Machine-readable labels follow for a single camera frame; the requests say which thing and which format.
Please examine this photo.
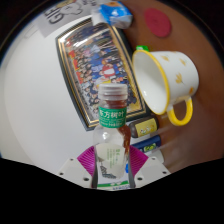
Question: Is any green small packet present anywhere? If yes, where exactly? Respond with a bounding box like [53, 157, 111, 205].
[135, 44, 150, 53]

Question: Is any white mug with yellow handle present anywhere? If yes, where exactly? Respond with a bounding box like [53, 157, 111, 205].
[131, 49, 200, 127]

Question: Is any black framed group picture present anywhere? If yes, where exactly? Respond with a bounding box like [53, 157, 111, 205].
[55, 18, 149, 132]

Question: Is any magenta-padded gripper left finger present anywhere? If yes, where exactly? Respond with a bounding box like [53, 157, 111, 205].
[56, 146, 98, 189]

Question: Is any clear plastic drink bottle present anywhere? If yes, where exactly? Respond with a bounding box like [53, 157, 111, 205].
[92, 83, 132, 190]

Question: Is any white paper gift bag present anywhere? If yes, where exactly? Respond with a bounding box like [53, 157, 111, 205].
[34, 0, 104, 38]

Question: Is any brown pump bottle yellow label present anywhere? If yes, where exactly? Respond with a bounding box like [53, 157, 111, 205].
[128, 116, 160, 139]

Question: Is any flat round red coaster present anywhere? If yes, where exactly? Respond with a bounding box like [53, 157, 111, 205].
[143, 7, 173, 38]

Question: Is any blue tissue pack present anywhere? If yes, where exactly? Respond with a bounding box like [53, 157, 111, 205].
[91, 1, 134, 30]

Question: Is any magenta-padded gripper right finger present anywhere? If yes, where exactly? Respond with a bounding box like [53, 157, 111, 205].
[127, 145, 171, 189]

